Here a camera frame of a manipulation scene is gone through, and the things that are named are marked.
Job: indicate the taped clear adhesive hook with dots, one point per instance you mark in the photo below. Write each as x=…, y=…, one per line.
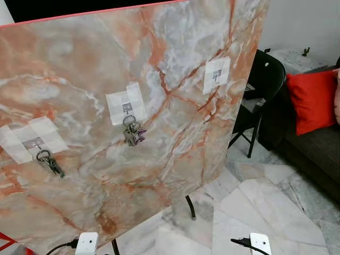
x=33, y=139
x=217, y=74
x=126, y=103

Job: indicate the pink cushion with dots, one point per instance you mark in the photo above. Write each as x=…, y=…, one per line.
x=337, y=101

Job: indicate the red cushion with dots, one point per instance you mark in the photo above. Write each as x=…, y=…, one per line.
x=313, y=101

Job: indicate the dark grey sofa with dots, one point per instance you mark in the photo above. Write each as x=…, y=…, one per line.
x=313, y=154

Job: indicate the white side table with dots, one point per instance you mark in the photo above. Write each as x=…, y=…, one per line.
x=297, y=61

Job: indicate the small dark figurine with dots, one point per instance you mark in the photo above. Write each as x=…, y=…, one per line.
x=306, y=52

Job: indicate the black chair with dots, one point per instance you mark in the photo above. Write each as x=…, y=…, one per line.
x=268, y=74

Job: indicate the black board stand leg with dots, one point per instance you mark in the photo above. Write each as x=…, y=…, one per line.
x=190, y=207
x=115, y=247

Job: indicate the key bunch with purple tag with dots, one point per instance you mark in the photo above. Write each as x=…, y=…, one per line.
x=133, y=133

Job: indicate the marble pattern board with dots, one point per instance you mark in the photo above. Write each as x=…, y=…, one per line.
x=106, y=175

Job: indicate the dark key bunch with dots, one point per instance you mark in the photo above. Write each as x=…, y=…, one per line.
x=52, y=163

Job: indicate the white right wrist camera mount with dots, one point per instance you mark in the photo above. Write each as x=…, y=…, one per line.
x=261, y=244

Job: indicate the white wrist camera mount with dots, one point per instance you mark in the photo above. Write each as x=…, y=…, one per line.
x=261, y=244
x=86, y=244

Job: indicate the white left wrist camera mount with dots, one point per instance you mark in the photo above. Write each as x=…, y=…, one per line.
x=86, y=244

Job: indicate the red stand frame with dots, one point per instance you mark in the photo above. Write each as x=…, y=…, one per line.
x=6, y=241

